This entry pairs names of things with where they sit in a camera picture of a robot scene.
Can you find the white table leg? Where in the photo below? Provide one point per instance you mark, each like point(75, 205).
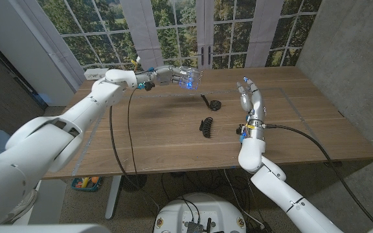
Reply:
point(112, 197)

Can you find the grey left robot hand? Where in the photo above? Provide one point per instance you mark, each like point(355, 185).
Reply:
point(167, 76)

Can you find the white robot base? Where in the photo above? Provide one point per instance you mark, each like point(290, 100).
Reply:
point(206, 210)

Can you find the black spoon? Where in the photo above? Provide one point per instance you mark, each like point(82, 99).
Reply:
point(215, 105)

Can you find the printed window backdrop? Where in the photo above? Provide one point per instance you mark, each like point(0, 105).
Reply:
point(180, 32)

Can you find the grey concrete print backdrop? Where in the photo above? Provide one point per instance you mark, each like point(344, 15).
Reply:
point(351, 64)

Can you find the white power strip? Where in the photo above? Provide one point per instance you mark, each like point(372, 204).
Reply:
point(96, 74)

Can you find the white sneaker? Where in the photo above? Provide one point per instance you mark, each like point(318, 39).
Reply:
point(21, 205)

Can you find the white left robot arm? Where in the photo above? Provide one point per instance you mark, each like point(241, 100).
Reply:
point(44, 145)

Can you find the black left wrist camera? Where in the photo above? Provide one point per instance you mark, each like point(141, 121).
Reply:
point(149, 86)

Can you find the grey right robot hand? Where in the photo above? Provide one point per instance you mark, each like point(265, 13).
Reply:
point(254, 103)

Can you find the black hair claw clip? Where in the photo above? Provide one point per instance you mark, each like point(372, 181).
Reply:
point(206, 127)

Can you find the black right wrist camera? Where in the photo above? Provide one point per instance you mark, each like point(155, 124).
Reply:
point(241, 131)

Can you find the clear glass hinged jar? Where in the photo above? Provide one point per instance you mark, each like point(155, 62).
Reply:
point(189, 76)

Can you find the white partition panel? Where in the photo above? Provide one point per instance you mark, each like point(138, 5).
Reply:
point(21, 42)

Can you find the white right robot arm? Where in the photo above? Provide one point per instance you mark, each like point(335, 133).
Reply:
point(270, 184)

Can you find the teal basket with toys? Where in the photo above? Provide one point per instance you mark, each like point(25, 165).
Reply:
point(86, 184)

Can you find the black round floor disc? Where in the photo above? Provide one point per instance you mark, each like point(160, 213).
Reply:
point(136, 182)

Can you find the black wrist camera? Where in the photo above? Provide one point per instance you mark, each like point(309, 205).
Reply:
point(149, 86)
point(241, 131)

